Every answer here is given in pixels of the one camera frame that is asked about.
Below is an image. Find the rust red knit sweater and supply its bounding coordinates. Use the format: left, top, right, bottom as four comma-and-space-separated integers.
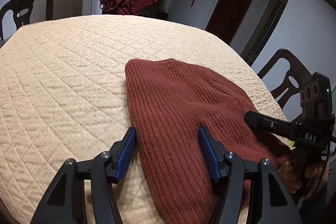
125, 59, 289, 223

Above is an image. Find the dark chair at right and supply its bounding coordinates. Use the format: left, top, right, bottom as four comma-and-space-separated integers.
257, 48, 312, 109

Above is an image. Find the cream quilted table cover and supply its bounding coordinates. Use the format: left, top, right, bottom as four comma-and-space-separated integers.
1, 15, 285, 223

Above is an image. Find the dark framed window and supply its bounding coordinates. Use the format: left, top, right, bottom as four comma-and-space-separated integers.
240, 0, 288, 67

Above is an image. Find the dark brown door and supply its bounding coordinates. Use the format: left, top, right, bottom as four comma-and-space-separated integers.
206, 0, 252, 44

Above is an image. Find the dark chair behind table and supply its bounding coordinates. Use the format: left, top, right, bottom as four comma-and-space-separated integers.
0, 0, 54, 41

